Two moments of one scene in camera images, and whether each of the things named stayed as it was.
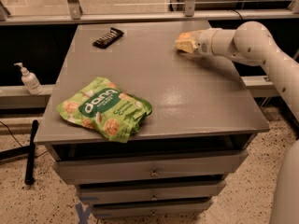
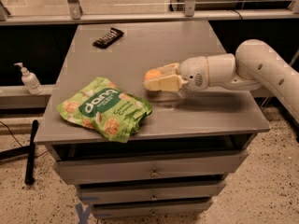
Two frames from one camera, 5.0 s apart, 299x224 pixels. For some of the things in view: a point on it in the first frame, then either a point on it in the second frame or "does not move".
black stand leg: [27, 150] does not move
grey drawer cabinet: [203, 123] does not move
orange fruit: [185, 35] → [152, 73]
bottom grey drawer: [114, 208] does not move
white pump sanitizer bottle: [30, 80] does not move
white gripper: [203, 43] → [193, 70]
